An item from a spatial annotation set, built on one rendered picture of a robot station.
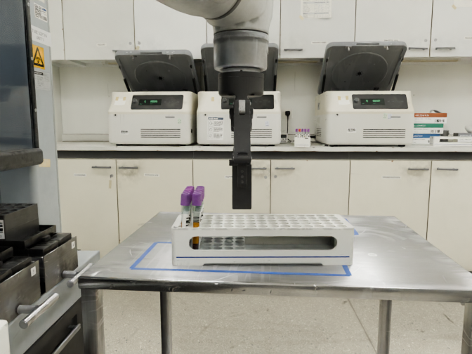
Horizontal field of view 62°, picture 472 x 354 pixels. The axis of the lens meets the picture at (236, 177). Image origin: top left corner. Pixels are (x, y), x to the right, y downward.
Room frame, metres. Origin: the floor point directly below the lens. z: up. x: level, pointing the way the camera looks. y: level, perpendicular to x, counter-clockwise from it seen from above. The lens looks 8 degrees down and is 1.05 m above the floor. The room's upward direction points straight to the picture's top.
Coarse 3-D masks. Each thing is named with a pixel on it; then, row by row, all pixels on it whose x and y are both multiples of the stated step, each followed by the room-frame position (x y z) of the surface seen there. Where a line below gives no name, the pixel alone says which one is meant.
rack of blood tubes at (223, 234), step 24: (216, 216) 0.71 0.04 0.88; (240, 216) 0.71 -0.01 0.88; (264, 216) 0.70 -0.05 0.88; (288, 216) 0.70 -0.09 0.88; (312, 216) 0.70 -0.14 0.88; (336, 216) 0.70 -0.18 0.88; (216, 240) 0.68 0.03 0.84; (240, 240) 0.68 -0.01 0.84; (264, 240) 0.72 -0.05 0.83; (288, 240) 0.72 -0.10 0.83; (312, 240) 0.72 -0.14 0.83; (336, 240) 0.62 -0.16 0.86; (192, 264) 0.62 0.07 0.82; (336, 264) 0.62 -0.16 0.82
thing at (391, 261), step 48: (144, 240) 0.76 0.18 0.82; (384, 240) 0.76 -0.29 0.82; (96, 288) 0.57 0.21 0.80; (144, 288) 0.56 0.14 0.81; (192, 288) 0.56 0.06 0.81; (240, 288) 0.55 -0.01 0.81; (288, 288) 0.54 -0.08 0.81; (336, 288) 0.54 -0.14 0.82; (384, 288) 0.53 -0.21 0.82; (432, 288) 0.53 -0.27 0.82; (96, 336) 0.57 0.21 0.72; (384, 336) 0.94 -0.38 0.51
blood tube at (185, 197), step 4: (184, 196) 0.63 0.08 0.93; (188, 196) 0.63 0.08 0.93; (184, 200) 0.63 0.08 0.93; (188, 200) 0.63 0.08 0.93; (184, 204) 0.63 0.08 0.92; (188, 204) 0.63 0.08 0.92; (184, 208) 0.63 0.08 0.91; (188, 208) 0.63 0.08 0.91; (184, 212) 0.63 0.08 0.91; (188, 212) 0.63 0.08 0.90; (184, 216) 0.63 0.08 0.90; (188, 216) 0.63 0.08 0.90; (184, 220) 0.63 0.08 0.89; (188, 220) 0.63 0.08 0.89; (184, 224) 0.63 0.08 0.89; (188, 224) 0.63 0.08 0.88
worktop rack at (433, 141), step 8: (432, 136) 2.67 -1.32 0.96; (440, 136) 2.68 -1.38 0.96; (448, 136) 2.69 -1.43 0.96; (456, 136) 2.67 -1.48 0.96; (464, 136) 2.68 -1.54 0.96; (432, 144) 2.66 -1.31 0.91; (440, 144) 2.62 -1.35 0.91; (448, 144) 2.62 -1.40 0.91; (456, 144) 2.61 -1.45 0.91; (464, 144) 2.60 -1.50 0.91
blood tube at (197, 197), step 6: (192, 198) 0.63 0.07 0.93; (198, 198) 0.63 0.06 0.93; (192, 204) 0.63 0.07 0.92; (198, 204) 0.63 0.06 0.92; (192, 210) 0.63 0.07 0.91; (198, 210) 0.63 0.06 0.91; (192, 216) 0.63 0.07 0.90; (198, 216) 0.63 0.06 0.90; (192, 222) 0.63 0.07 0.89; (198, 222) 0.63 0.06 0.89; (192, 240) 0.63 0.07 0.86; (198, 240) 0.63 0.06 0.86; (192, 246) 0.63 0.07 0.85; (198, 246) 0.63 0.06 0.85
